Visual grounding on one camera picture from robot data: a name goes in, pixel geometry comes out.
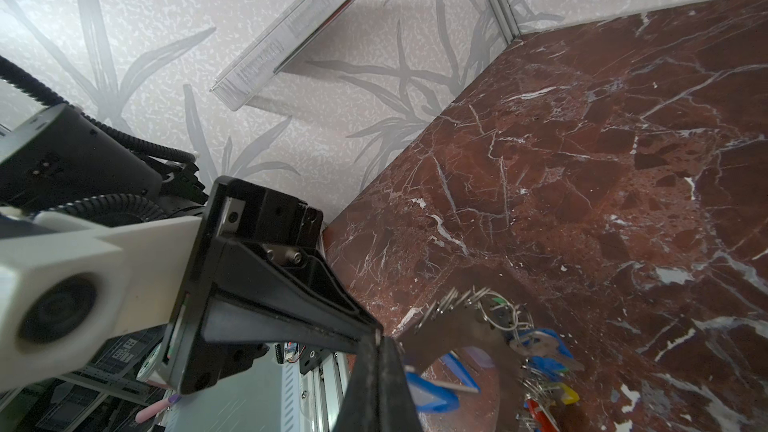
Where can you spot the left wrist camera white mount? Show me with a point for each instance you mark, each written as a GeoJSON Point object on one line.
{"type": "Point", "coordinates": [68, 285]}

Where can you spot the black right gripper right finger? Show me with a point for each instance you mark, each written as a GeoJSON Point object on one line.
{"type": "Point", "coordinates": [397, 412]}

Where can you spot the steel key ring disc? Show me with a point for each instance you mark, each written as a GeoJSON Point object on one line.
{"type": "Point", "coordinates": [496, 333]}

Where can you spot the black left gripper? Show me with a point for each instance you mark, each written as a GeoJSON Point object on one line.
{"type": "Point", "coordinates": [235, 300]}

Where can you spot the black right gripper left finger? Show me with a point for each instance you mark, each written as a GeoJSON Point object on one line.
{"type": "Point", "coordinates": [360, 408]}

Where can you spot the blue key tag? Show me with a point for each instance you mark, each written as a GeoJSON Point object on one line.
{"type": "Point", "coordinates": [433, 397]}

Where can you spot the clear plastic wall tray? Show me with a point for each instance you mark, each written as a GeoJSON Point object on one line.
{"type": "Point", "coordinates": [282, 41]}

